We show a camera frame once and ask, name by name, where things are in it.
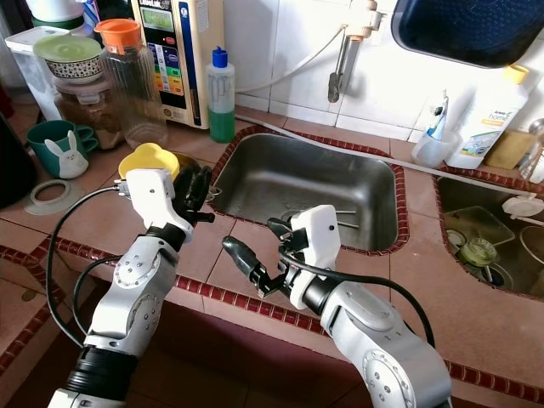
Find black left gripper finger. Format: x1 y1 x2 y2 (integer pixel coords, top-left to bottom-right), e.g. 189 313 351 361
178 166 213 207

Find steel bowl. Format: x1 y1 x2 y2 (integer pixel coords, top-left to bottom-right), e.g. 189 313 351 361
119 153 213 205

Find yellow plastic bowl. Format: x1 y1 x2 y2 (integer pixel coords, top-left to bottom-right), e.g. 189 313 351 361
117 143 181 184

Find large steel sink basin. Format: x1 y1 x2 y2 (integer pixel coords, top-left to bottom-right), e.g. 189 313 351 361
208 127 407 256

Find green dish soap bottle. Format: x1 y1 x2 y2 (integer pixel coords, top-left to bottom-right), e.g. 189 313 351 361
207 47 237 145

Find clear pitcher orange lid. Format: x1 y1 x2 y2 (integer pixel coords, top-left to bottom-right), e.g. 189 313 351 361
95 19 169 150

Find glass jar brown contents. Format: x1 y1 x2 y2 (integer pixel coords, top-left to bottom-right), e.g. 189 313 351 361
54 78 124 152

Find cream water ionizer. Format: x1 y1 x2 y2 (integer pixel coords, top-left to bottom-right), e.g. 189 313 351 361
132 0 226 130

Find teal rabbit mug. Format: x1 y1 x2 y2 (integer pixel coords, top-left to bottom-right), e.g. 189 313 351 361
27 119 96 179

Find clear toothbrush cup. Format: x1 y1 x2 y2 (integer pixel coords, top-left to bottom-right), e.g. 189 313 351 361
411 129 460 168

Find black appliance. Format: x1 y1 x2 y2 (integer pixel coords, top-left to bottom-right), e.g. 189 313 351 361
0 119 37 209

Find patterned bowl green lid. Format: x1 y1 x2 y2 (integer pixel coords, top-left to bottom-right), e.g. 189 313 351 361
34 34 105 84

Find small steel sink basin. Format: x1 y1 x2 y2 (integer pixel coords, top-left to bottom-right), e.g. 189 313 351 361
432 170 544 298

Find toothbrush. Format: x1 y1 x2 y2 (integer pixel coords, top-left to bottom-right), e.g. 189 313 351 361
429 89 451 141

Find white plastic container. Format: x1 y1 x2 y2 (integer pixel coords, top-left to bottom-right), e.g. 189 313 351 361
4 27 69 120

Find white jar green band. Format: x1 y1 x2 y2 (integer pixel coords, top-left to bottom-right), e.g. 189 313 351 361
27 0 86 31

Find white detergent bottle yellow cap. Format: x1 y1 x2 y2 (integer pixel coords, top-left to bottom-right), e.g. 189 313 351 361
446 64 530 169

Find yellow sponge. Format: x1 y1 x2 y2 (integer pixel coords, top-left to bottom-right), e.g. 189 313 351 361
484 129 536 169

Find dark blue basin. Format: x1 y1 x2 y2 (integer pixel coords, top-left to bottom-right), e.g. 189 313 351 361
391 0 544 69

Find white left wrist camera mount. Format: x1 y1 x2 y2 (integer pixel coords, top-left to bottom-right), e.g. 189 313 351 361
125 168 195 245

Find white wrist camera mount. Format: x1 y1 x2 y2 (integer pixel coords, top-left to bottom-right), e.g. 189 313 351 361
125 168 195 245
287 204 341 311

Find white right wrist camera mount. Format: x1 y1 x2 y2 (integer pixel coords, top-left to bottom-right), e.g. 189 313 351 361
287 204 341 311

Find translucent plastic ring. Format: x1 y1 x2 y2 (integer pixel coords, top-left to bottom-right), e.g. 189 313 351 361
27 178 84 216

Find white tap hose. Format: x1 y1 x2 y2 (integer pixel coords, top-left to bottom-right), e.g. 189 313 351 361
236 25 349 96

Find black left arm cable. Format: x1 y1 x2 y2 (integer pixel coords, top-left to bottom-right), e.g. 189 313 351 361
44 185 137 349

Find wall tap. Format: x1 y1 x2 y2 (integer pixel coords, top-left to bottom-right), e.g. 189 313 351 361
330 0 382 105

